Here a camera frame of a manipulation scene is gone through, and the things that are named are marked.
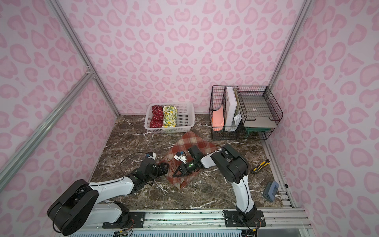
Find red plaid skirt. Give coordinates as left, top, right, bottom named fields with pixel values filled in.
left=162, top=131, right=217, bottom=189

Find red polka dot skirt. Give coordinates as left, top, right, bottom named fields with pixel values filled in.
left=150, top=105, right=164, bottom=128

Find lemon print skirt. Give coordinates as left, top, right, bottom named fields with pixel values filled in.
left=163, top=105, right=178, bottom=127

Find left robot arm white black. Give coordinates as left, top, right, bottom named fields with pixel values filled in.
left=47, top=153, right=169, bottom=236

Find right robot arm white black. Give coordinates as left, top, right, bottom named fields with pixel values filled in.
left=172, top=144, right=257, bottom=220

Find white plastic basket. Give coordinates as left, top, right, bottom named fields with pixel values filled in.
left=145, top=102, right=194, bottom=133

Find pink folder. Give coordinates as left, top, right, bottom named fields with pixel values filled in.
left=212, top=106, right=225, bottom=131

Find white envelope papers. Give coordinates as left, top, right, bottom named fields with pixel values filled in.
left=233, top=114, right=242, bottom=127

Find green book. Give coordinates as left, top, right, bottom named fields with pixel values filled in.
left=245, top=127, right=271, bottom=133

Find yellow black utility knife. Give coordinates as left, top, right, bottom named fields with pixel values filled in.
left=251, top=159, right=270, bottom=174

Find white binder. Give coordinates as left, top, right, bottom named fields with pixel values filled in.
left=225, top=87, right=237, bottom=132

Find grey laptop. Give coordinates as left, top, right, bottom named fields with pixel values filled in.
left=239, top=95, right=279, bottom=128

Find grey blue stapler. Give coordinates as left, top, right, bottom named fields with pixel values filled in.
left=262, top=180, right=279, bottom=202

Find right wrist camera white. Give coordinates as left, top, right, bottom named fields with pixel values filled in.
left=174, top=151, right=187, bottom=164

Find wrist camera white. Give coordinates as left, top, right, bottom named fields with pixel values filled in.
left=145, top=152, right=157, bottom=160
left=174, top=151, right=187, bottom=164

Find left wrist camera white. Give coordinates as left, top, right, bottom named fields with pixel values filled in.
left=145, top=152, right=157, bottom=160

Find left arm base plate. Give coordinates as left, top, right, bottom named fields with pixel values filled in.
left=102, top=212, right=146, bottom=229

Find black wire desk organizer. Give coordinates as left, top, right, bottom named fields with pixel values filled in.
left=209, top=86, right=283, bottom=140

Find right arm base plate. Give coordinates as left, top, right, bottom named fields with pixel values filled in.
left=222, top=209, right=266, bottom=229

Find aluminium front rail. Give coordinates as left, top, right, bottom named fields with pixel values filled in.
left=71, top=208, right=315, bottom=237

